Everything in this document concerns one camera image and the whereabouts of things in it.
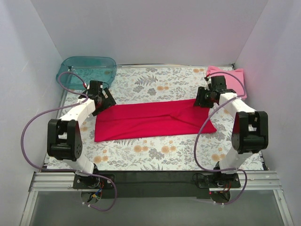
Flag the red t shirt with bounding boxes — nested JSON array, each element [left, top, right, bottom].
[[94, 99, 217, 142]]

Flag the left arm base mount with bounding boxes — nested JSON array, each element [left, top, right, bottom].
[[72, 171, 116, 190]]

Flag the teal transparent plastic bin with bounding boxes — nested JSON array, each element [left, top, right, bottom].
[[56, 56, 117, 90]]

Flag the folded pink t shirt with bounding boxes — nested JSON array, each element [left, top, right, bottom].
[[206, 66, 244, 96]]

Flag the aluminium frame rail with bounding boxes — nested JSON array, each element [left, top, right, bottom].
[[30, 170, 283, 191]]

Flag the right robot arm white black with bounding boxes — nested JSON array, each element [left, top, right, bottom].
[[194, 72, 269, 184]]

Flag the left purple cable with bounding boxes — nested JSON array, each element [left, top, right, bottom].
[[21, 72, 118, 212]]

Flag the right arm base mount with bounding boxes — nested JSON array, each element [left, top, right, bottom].
[[192, 172, 241, 189]]

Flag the floral patterned table mat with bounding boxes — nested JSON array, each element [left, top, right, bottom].
[[80, 66, 233, 170]]

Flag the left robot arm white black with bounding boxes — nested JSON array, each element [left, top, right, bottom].
[[47, 81, 116, 188]]

